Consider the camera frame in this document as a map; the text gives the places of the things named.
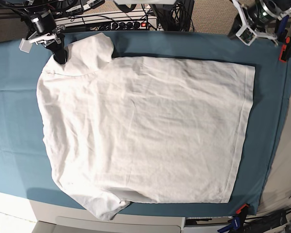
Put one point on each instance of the white T-shirt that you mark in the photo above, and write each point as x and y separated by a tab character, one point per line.
142	129

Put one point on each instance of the teal table cloth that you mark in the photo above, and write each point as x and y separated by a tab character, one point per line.
24	166

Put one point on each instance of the orange black clamp top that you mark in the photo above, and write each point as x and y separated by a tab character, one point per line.
285	53

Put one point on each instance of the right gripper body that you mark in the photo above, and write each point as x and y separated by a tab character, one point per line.
47	32

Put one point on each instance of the black power strip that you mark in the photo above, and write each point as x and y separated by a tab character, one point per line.
140	25

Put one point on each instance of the blue handled clamp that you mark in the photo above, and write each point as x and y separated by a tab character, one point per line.
280	28

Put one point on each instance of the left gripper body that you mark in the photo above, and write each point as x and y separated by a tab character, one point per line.
259	15

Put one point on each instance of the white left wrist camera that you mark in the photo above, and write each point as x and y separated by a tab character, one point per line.
246	35

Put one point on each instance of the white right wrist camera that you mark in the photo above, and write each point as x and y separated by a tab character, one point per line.
25	45

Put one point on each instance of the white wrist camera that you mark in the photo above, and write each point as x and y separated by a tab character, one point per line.
25	45
246	35

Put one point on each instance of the orange blue clamp bottom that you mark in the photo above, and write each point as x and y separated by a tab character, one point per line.
237	221

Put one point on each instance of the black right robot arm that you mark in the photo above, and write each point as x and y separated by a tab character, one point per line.
29	6

